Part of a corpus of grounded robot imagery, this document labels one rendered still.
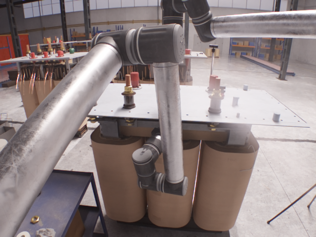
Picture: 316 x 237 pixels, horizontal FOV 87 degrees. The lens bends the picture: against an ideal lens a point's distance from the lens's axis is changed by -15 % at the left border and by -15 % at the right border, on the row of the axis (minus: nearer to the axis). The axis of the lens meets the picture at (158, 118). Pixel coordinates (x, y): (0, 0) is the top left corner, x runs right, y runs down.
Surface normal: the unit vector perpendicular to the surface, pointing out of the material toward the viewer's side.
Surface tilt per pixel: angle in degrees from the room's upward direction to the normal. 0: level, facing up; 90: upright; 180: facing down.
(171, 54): 119
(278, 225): 0
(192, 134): 90
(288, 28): 110
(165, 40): 80
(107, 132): 90
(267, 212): 0
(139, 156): 12
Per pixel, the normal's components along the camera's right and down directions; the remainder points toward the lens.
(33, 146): 0.56, -0.41
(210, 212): -0.28, 0.39
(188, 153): 0.30, 0.39
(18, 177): 0.72, -0.28
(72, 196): 0.00, -0.91
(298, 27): -0.71, 0.57
